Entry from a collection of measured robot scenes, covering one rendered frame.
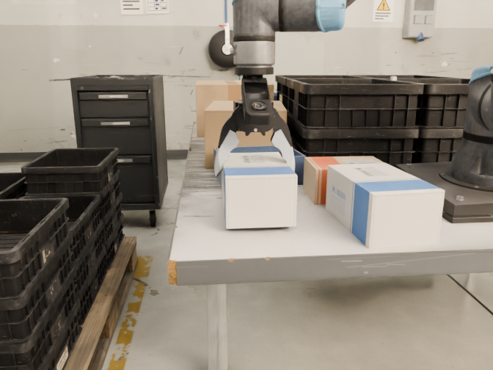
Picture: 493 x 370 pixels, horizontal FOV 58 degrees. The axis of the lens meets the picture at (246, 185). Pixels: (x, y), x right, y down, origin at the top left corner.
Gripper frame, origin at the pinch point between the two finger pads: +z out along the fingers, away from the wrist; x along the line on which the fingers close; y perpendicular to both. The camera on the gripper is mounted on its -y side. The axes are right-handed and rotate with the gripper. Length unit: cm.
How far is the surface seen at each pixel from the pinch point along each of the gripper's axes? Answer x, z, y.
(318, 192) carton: -13.5, 4.8, 4.8
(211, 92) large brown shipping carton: 7, -10, 92
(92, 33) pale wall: 116, -50, 380
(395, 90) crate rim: -37.6, -14.2, 27.1
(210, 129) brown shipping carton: 7.9, -3.7, 38.1
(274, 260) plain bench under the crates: -0.7, 7.8, -19.8
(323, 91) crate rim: -20.0, -14.1, 28.1
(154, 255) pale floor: 38, 76, 139
